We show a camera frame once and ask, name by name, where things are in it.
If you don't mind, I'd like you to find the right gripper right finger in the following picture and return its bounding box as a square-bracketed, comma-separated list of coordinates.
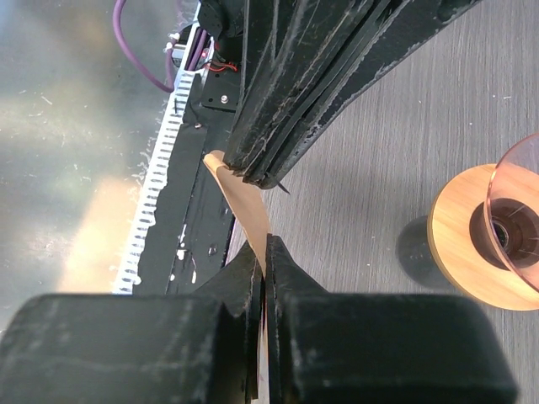
[265, 236, 519, 403]

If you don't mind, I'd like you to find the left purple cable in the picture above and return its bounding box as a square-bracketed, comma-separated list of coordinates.
[112, 0, 211, 93]

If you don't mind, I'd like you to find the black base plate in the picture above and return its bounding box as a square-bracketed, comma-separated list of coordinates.
[134, 0, 253, 295]

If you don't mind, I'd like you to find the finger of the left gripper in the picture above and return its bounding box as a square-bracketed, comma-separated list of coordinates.
[252, 1, 477, 189]
[224, 1, 379, 181]

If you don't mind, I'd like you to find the pink glass dripper cone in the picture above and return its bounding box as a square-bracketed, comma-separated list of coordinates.
[483, 134, 538, 290]

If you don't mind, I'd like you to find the glass coffee carafe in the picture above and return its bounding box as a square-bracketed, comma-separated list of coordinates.
[396, 215, 454, 291]

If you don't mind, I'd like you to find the brown paper coffee filter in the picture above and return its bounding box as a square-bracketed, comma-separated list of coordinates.
[203, 150, 271, 403]

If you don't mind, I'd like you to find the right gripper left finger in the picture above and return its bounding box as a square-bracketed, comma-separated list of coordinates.
[1, 244, 264, 403]

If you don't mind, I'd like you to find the round wooden dripper stand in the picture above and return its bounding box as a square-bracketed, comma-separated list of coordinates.
[427, 164, 538, 311]

